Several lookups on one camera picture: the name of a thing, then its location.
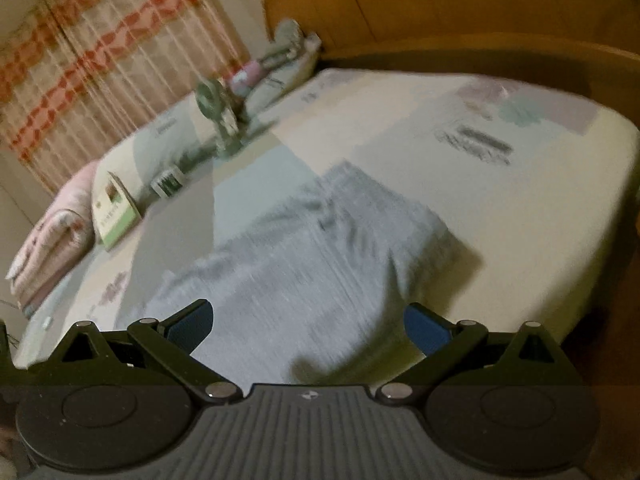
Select folded pink quilt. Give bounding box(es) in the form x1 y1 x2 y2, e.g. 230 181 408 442
6 160 101 311

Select small green handheld fan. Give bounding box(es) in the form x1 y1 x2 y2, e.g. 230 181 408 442
195 79 251 158

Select wooden headboard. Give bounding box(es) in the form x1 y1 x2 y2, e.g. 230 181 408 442
259 0 640 236

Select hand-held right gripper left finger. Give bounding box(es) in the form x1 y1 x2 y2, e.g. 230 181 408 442
27 299 240 405

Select green and white book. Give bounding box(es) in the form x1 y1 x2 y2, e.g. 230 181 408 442
91 171 143 252

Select small tissue pack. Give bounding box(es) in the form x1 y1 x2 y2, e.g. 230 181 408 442
150 165 187 198

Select pink printed cloth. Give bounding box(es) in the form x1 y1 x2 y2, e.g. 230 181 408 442
232 60 266 92

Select grey sweatpants with white drawstring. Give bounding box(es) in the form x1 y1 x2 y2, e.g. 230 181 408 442
115 160 481 386

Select patchwork pillow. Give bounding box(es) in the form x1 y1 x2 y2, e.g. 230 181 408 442
235 35 322 111
94 87 261 196

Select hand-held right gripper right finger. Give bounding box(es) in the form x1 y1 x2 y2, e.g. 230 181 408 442
375 302 576 406

